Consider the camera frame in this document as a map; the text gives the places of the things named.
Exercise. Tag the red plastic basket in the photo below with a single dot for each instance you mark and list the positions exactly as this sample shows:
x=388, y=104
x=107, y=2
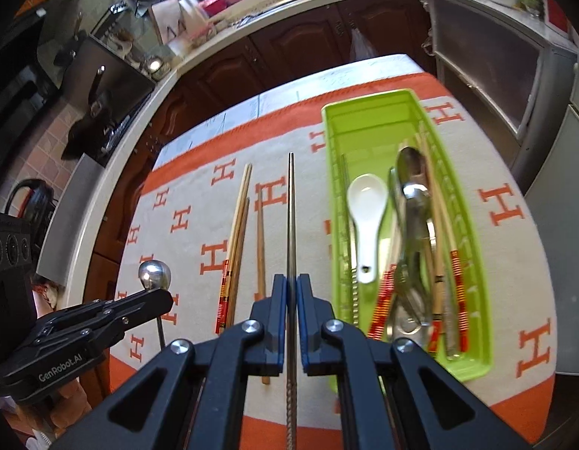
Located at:
x=212, y=7

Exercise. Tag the deep metal soup spoon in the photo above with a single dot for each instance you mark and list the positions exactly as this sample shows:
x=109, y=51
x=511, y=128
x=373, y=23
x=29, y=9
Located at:
x=409, y=321

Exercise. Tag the small metal spoon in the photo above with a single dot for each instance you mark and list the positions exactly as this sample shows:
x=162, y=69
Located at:
x=153, y=274

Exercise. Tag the white kitchen countertop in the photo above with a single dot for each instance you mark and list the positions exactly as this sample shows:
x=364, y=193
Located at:
x=186, y=65

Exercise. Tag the white ceramic spoon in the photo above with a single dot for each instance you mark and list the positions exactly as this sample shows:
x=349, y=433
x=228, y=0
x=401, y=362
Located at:
x=367, y=197

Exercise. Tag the white plastic bag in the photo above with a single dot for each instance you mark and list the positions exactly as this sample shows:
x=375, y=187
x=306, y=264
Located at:
x=362, y=47

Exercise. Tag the black wok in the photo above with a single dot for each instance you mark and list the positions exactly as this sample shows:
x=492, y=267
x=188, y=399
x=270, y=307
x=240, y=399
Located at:
x=83, y=136

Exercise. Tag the pink floral cloth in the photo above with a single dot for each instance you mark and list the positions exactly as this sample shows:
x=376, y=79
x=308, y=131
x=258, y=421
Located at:
x=45, y=293

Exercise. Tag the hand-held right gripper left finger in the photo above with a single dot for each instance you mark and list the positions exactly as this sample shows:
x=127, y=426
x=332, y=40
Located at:
x=280, y=309

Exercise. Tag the metal chopstick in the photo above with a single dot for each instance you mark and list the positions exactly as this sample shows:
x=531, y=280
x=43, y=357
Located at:
x=292, y=220
x=356, y=290

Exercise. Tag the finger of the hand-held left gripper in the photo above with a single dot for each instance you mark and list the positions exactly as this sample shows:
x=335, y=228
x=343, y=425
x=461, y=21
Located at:
x=149, y=301

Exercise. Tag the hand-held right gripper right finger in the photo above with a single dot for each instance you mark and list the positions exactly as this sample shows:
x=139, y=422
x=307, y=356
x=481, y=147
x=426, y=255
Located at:
x=304, y=309

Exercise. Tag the white cutting board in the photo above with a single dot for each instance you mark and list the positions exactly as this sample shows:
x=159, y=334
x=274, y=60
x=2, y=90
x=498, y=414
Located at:
x=177, y=18

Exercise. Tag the orange beige printed blanket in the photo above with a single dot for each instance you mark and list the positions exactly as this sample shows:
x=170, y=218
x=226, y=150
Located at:
x=505, y=267

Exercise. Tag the black pressure cooker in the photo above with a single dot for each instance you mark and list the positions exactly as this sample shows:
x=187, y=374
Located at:
x=31, y=182

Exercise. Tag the stainless steel splash guard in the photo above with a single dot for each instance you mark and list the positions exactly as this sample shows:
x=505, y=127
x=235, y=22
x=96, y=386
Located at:
x=69, y=215

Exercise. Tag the light printed tablecloth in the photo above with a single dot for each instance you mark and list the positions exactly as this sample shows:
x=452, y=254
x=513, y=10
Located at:
x=270, y=101

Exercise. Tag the large metal spoon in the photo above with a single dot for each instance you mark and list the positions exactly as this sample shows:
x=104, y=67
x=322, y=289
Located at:
x=411, y=164

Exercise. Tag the small metal pot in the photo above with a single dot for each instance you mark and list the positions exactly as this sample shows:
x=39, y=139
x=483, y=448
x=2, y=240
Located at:
x=157, y=66

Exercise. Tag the black-banded decorated chopstick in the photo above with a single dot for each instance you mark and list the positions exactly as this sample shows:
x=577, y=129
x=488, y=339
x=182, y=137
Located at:
x=438, y=262

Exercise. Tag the brown wooden chopstick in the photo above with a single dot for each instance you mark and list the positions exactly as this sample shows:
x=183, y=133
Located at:
x=240, y=262
x=260, y=243

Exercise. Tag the green plastic utensil tray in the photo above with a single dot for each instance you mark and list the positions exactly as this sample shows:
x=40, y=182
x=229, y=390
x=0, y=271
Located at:
x=364, y=126

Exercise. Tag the grey glass-door cabinet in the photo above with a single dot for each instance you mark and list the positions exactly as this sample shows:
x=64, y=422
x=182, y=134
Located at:
x=481, y=65

